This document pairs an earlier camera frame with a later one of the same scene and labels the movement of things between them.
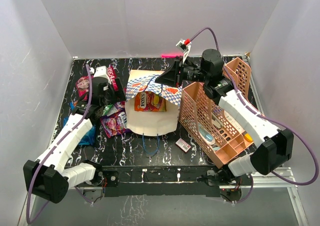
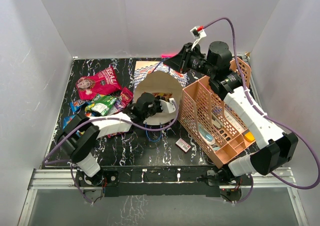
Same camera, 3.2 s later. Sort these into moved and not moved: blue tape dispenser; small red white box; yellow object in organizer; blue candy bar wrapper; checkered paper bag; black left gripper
Moved: black left gripper; checkered paper bag
Not moved: yellow object in organizer; small red white box; blue tape dispenser; blue candy bar wrapper
